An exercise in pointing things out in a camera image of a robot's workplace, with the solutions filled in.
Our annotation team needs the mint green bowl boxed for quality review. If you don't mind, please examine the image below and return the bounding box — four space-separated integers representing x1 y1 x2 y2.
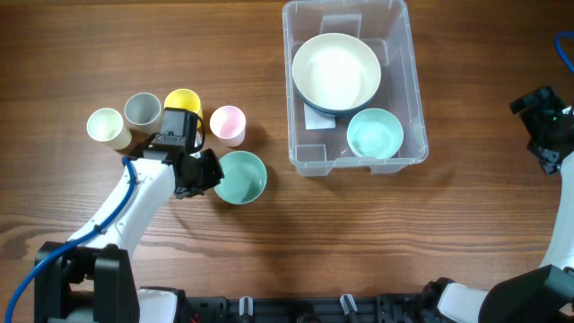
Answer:
214 151 267 205
346 108 404 159

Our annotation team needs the yellow cup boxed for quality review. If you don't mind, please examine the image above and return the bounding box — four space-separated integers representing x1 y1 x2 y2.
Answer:
164 89 204 118

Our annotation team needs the grey cup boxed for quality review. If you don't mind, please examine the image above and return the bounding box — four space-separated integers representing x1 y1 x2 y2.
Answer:
124 92 162 135

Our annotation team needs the cream cup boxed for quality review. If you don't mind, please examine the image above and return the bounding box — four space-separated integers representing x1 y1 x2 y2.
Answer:
86 108 132 150

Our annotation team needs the dark blue bowl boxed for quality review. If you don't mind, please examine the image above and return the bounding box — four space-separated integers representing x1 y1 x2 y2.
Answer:
294 86 377 117

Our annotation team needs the cream bowl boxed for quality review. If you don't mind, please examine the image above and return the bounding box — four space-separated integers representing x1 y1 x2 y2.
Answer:
291 33 382 110

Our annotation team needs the clear plastic storage container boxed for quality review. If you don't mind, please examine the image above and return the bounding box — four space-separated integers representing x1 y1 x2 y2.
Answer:
283 0 429 177

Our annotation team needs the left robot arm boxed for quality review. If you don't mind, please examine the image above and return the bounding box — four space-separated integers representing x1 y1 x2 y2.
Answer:
27 137 223 323

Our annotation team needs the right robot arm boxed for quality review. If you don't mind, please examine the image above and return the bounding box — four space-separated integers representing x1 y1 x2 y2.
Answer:
418 86 573 322

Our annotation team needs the white label in container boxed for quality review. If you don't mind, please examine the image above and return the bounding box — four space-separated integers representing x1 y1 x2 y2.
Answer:
304 103 336 130

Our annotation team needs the pink cup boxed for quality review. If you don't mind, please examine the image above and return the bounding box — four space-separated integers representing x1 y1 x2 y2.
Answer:
210 106 247 147

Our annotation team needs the left blue cable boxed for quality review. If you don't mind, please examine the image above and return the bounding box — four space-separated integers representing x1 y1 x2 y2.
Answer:
3 155 138 323

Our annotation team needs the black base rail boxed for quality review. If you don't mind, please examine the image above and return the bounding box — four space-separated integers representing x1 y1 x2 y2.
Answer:
138 286 449 323

